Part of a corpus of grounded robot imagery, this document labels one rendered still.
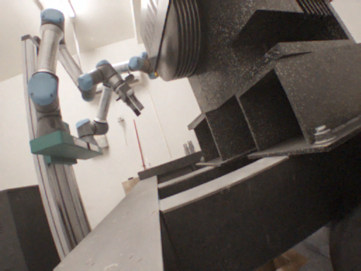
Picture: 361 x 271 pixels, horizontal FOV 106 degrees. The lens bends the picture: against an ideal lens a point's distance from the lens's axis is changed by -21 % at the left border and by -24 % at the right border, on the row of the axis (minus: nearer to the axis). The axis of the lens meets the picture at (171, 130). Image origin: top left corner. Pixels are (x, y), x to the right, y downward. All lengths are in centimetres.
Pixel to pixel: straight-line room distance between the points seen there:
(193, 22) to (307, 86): 39
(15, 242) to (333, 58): 134
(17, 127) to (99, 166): 154
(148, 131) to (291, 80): 221
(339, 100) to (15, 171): 338
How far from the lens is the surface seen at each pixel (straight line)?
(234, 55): 56
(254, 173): 39
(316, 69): 51
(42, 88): 79
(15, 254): 106
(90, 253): 27
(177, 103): 261
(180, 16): 60
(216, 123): 67
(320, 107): 47
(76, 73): 102
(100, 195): 259
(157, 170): 140
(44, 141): 84
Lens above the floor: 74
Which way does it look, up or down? 9 degrees up
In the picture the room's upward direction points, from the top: 19 degrees counter-clockwise
